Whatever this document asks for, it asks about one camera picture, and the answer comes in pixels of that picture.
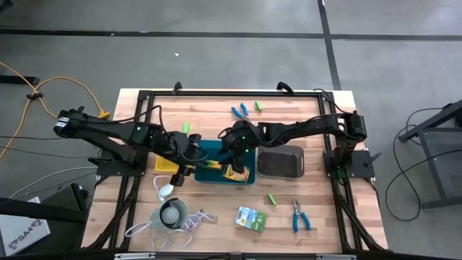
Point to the green yellow crayon box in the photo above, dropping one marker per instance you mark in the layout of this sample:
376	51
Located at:
240	176
216	165

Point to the grey lamp with bulb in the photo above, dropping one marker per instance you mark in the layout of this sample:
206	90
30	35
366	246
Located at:
169	215

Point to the black equipment stand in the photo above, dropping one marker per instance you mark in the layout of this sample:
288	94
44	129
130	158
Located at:
36	211

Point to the carded pencil pack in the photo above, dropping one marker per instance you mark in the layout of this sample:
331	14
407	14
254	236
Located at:
250	219

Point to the black frame clamp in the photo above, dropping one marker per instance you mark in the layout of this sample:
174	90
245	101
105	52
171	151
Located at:
285	87
177	86

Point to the yellow plastic basket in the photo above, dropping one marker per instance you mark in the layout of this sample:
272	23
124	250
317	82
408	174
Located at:
164	165

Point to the green eraser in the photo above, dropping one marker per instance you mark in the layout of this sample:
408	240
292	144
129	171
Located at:
271	199
258	105
186	127

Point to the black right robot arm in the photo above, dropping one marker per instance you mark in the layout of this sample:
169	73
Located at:
307	127

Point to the dark grey plastic tray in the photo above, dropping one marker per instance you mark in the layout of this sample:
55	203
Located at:
279	162

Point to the black aluminium frame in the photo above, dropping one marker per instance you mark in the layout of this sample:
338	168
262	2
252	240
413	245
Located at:
234	93

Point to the silver rail bracket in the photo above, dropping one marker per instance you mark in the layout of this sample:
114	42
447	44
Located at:
335	257
134	256

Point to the black metal table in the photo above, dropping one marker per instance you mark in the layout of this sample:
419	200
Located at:
433	121

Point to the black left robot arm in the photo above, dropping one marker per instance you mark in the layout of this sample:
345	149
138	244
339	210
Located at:
108	130

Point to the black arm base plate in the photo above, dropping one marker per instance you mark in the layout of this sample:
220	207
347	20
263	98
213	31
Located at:
361	162
108	168

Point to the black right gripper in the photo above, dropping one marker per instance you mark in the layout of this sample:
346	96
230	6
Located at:
240	139

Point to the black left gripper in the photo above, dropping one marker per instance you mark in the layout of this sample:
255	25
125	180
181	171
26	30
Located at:
184	146

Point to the black floor stand foot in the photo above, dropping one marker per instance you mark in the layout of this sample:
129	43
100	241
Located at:
18	80

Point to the white cardboard box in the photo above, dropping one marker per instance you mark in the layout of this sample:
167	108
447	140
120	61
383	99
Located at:
21	234

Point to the teal plastic bin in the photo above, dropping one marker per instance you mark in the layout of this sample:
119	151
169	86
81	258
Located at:
207	177

